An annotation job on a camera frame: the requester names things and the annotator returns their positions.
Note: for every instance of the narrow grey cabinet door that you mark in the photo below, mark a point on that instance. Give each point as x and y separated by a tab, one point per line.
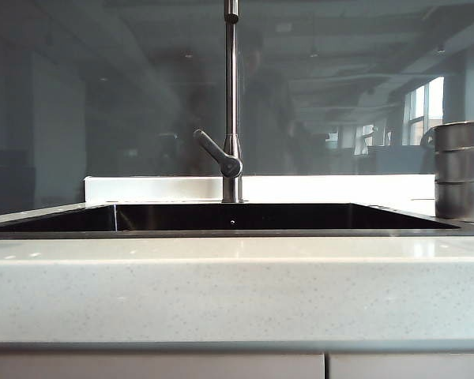
411	367

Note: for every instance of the wide grey cabinet door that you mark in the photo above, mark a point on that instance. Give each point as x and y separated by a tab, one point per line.
142	367

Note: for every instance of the stainless steel faucet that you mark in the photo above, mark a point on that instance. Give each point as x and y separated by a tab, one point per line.
232	79

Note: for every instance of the black stainless steel sink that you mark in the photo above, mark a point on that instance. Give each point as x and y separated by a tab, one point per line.
260	218

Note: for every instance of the ribbed stainless steel mug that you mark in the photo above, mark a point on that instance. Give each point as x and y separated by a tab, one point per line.
462	169

